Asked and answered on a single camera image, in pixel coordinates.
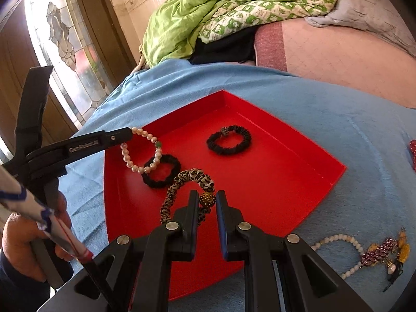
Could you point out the grey pillow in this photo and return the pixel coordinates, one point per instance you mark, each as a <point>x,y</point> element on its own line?
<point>367,6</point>

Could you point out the blue blanket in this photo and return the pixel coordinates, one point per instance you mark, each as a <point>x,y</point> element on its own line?
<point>325,120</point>

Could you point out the red beaded hair clip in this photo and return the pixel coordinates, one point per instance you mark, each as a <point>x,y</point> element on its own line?
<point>412,156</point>

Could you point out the pink bed sheet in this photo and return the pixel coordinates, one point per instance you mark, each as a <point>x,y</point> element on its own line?
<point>341,58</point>

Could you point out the stained glass window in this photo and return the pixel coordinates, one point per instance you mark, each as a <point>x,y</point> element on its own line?
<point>61,39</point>

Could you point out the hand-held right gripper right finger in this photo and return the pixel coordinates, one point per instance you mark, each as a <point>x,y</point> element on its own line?
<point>221,216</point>

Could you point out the black scrunchie with bead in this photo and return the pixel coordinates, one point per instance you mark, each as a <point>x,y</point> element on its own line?
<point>227,151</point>

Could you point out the plain black scrunchie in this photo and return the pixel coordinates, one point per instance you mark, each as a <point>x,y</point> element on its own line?
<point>152,183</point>

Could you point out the person's left hand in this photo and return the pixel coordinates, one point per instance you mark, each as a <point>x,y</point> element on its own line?
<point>19,234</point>

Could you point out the red tray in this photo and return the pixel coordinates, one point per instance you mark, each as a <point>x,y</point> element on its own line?
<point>260,185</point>

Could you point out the green quilt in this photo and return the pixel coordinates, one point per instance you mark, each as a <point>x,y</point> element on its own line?
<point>182,22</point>

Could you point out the black cloth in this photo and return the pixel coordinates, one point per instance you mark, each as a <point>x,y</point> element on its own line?
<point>224,52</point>

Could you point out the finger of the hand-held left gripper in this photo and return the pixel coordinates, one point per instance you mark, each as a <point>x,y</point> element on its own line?
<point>100,139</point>

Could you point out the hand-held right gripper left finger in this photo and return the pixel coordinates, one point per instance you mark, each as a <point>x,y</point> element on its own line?
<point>195,211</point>

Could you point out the gold pendant with black tassel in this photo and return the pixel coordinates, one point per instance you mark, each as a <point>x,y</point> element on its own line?
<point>404,250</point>

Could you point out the wooden window frame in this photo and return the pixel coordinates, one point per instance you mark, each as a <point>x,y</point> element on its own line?
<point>94,22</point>

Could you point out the person's left forearm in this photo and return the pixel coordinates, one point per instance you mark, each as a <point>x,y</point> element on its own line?
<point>16,286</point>

